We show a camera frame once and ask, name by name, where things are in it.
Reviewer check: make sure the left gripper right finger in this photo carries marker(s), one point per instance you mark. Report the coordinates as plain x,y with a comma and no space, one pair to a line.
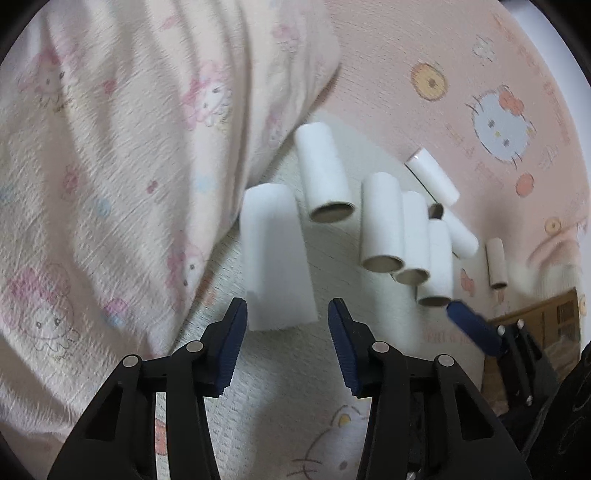
427,418

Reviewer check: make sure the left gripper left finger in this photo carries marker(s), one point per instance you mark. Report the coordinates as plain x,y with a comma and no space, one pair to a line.
115,437

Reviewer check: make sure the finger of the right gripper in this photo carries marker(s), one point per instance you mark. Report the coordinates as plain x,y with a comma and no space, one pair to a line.
474,326

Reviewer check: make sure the white cardboard tube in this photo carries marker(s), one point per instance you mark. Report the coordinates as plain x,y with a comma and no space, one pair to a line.
432,176
465,244
438,290
382,237
497,266
417,251
326,188
276,276

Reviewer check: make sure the brown cardboard box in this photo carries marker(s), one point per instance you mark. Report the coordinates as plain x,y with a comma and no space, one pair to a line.
555,326

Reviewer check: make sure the pink patterned blanket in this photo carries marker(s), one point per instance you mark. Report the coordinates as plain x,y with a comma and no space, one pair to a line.
129,132

